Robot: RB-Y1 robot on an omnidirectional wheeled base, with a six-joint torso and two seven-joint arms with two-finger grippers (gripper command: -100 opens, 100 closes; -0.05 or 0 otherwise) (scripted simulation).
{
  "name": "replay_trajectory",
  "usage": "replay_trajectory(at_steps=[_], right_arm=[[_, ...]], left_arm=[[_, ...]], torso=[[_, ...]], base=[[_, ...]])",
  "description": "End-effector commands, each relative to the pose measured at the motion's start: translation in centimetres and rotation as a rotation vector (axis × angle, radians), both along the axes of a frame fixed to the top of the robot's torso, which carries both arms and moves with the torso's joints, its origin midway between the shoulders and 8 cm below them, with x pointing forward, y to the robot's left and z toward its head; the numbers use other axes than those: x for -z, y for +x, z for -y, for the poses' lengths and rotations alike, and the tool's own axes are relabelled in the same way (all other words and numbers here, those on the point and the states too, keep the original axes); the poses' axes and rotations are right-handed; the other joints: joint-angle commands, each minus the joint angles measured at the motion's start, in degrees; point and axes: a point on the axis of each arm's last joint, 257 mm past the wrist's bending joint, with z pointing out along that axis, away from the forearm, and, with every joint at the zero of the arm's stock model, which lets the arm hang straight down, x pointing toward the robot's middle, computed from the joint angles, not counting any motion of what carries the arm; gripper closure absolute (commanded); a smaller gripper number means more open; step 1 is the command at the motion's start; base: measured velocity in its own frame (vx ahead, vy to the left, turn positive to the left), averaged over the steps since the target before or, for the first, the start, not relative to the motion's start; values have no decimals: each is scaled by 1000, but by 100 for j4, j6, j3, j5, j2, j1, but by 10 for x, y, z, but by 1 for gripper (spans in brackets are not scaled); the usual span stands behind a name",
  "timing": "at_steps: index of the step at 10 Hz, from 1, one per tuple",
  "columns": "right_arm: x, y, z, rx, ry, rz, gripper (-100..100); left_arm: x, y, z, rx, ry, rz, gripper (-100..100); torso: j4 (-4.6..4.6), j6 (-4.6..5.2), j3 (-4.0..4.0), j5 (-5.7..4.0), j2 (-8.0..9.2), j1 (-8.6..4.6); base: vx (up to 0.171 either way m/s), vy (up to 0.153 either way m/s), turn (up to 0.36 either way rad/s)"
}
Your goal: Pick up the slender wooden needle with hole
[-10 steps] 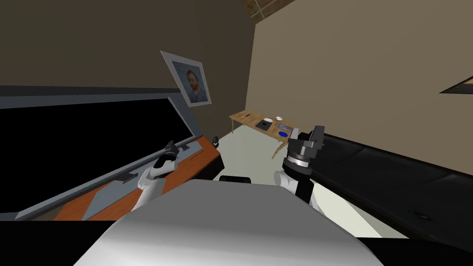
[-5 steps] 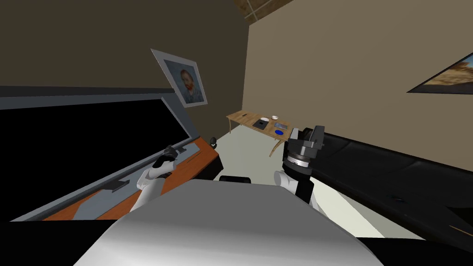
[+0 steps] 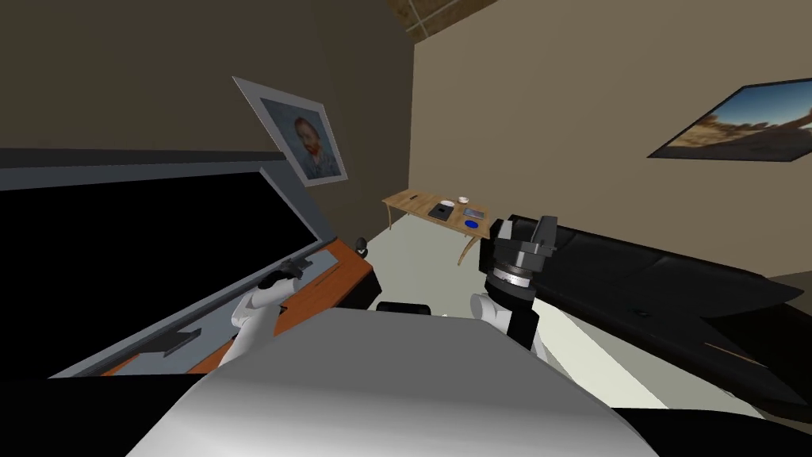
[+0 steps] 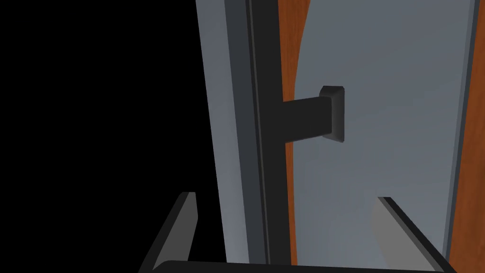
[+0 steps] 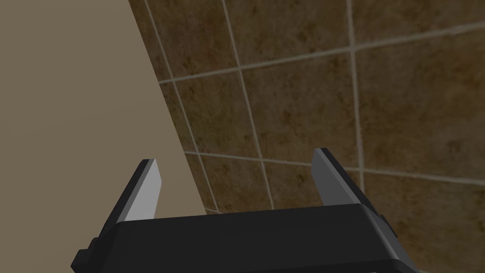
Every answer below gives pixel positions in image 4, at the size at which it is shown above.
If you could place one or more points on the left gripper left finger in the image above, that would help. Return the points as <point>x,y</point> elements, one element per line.
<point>178,231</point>

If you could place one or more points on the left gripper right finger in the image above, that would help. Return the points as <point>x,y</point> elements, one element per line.
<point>405,239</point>

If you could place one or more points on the grey door leaf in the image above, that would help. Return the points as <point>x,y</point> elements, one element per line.
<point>394,76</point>

